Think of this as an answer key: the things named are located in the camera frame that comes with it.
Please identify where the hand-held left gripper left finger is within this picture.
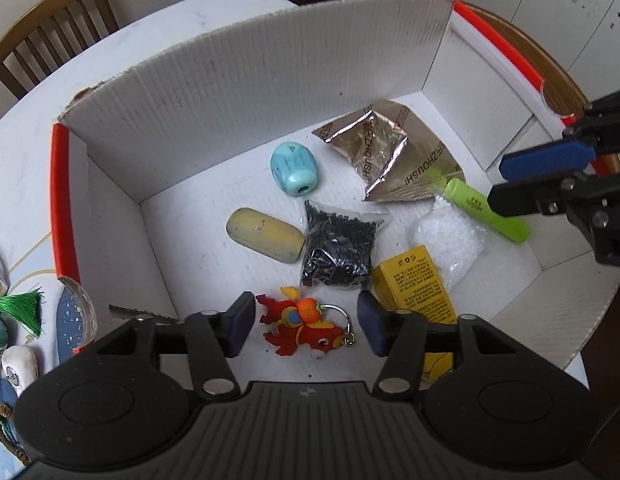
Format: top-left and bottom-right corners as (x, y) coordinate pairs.
(92, 291), (257, 402)

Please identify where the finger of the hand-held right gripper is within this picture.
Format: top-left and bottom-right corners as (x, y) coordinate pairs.
(487, 167), (620, 267)
(499, 87), (620, 181)

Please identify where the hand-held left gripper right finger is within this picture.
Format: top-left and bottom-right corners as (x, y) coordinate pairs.
(356, 291), (518, 397)

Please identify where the green highlighter pen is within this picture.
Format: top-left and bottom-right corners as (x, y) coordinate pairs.
(444, 178), (531, 244)

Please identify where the red dragon keychain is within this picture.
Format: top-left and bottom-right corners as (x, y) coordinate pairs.
(255, 286), (358, 359)

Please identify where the yellow cardboard box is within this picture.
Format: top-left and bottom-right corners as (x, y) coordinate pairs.
(371, 245), (458, 391)

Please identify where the bag of white beads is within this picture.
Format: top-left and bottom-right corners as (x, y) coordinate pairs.
(405, 197), (488, 291)

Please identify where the bag of black beads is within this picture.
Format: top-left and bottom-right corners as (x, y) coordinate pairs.
(300, 200), (391, 291)

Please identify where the yellow capsule-shaped case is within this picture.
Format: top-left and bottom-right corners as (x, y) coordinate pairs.
(226, 207), (307, 264)

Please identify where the silver foil bag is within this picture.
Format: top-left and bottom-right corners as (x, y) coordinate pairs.
(312, 100), (466, 203)

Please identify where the teal egg-shaped pencil sharpener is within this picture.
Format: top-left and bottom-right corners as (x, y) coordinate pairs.
(270, 141), (318, 196)

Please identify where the red and white cardboard box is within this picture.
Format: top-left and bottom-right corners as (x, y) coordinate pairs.
(50, 0), (620, 376)

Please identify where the grey serrated strip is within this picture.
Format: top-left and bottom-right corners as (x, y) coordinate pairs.
(108, 304), (179, 324)

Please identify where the white cabinet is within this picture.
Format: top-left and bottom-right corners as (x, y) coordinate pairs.
(450, 0), (620, 96)

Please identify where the blue round dish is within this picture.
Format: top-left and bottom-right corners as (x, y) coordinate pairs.
(55, 277), (99, 361)

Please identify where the green tassel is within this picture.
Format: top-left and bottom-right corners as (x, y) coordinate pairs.
(0, 286), (45, 337)

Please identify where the wooden chair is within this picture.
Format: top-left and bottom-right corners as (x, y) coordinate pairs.
(0, 0), (120, 99)

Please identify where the brown braided cord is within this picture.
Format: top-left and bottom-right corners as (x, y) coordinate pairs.
(0, 410), (33, 466)

